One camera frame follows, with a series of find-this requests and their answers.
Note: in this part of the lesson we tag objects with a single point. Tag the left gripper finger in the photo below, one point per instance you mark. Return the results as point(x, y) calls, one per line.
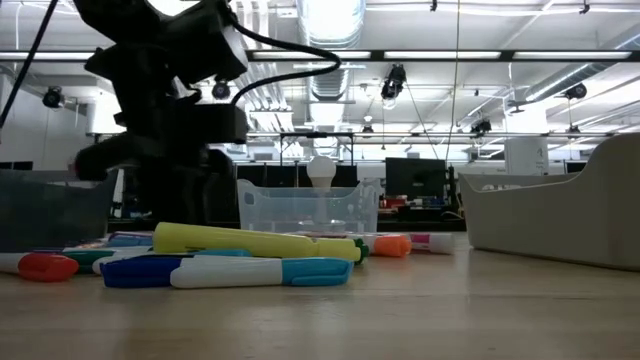
point(115, 152)
point(160, 200)

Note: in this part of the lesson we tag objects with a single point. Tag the thin marker dark blue cap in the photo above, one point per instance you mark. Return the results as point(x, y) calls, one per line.
point(140, 272)

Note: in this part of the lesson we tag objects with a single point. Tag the yellow highlighter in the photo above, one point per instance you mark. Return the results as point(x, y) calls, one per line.
point(225, 240)

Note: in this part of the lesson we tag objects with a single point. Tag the thin marker light blue cap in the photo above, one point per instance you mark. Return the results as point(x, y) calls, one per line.
point(315, 272)
point(222, 253)

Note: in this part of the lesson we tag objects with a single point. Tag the dark grey plastic bin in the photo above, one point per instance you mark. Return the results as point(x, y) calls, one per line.
point(50, 210)

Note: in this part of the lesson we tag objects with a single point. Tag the thin marker green cap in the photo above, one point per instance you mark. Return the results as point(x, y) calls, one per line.
point(85, 257)

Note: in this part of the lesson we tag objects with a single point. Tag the thin marker red cap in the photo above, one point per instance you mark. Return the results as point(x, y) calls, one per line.
point(47, 267)

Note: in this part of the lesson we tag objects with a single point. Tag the clear plastic bin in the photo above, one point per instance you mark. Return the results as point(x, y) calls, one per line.
point(300, 210)

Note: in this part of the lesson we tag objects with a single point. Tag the orange Expo marker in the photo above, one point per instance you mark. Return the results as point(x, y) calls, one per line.
point(392, 246)

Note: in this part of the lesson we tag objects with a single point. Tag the pink Expo marker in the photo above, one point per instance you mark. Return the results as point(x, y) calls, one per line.
point(435, 243)

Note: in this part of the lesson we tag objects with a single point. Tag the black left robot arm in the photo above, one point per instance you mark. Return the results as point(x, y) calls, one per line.
point(150, 20)

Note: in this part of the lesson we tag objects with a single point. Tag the black ceiling spotlight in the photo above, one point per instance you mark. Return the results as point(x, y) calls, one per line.
point(481, 126)
point(52, 97)
point(393, 82)
point(221, 90)
point(576, 91)

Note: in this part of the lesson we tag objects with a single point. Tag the small distant black monitor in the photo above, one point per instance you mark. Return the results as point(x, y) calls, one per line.
point(22, 165)
point(575, 166)

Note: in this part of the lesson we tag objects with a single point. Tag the white light bulb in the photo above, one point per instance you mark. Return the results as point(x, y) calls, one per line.
point(321, 170)

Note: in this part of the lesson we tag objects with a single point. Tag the large black monitor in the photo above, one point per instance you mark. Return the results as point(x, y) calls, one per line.
point(415, 177)

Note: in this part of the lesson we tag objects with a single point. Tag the long ceiling light strip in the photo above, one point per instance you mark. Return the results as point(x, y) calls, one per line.
point(440, 55)

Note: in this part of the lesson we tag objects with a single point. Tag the white cylindrical column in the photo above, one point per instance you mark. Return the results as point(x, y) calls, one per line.
point(525, 155)

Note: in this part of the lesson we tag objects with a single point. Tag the pale grey plastic bin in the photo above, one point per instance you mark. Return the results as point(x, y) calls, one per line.
point(550, 220)

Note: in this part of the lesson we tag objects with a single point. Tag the grey slanted ceiling pipe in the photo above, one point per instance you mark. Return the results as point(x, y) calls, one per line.
point(550, 87)

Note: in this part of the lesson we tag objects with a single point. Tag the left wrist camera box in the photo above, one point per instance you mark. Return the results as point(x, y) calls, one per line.
point(220, 55)

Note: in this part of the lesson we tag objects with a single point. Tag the silver ventilation duct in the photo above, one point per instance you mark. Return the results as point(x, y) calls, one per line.
point(330, 30)

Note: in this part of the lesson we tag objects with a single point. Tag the black aluminium table frame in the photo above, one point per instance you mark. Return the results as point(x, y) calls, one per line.
point(425, 226)

